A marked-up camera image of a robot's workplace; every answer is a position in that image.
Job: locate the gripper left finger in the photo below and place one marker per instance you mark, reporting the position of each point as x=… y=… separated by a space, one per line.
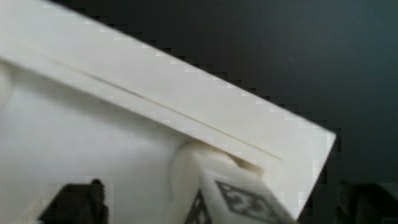
x=76 y=206

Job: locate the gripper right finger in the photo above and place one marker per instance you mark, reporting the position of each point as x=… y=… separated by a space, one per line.
x=366 y=203

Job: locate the white leg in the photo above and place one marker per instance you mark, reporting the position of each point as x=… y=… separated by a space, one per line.
x=218 y=194

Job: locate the white square tabletop part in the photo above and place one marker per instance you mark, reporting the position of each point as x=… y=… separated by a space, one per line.
x=104 y=105

